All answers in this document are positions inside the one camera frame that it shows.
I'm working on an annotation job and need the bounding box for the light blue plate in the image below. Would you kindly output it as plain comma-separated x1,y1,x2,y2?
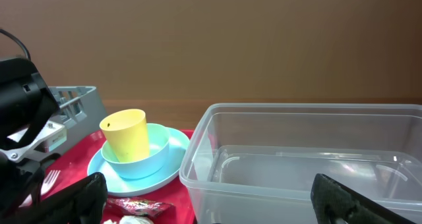
87,128,189,198

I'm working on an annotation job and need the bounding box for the white plastic fork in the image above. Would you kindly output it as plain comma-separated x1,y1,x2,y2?
20,170,61,208

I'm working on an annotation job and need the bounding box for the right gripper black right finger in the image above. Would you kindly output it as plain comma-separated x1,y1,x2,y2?
311,173,415,224

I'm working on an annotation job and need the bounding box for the clear plastic bin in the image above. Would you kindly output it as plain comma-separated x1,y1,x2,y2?
179,103,421,223

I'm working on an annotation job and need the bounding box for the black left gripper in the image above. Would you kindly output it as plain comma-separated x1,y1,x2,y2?
1,57,59,214

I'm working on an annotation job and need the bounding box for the light blue bowl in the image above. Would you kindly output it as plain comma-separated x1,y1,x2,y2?
100,123,170,179

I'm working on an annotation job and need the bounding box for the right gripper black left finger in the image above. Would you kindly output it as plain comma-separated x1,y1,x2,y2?
19,172,107,224

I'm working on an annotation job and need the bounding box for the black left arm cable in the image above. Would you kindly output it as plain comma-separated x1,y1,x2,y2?
0,28,32,61

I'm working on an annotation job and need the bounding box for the yellow plastic cup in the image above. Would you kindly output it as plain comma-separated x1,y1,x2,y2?
100,109,150,163

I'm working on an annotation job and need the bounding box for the red serving tray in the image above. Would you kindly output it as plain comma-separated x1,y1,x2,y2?
42,130,196,224

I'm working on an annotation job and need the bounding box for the red snack wrapper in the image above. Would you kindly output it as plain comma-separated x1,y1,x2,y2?
105,197,173,217

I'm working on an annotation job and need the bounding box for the crumpled white tissue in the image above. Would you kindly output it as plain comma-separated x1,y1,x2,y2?
103,215,154,224

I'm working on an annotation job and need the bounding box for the grey dishwasher rack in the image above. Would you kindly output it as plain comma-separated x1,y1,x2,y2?
44,86,107,155

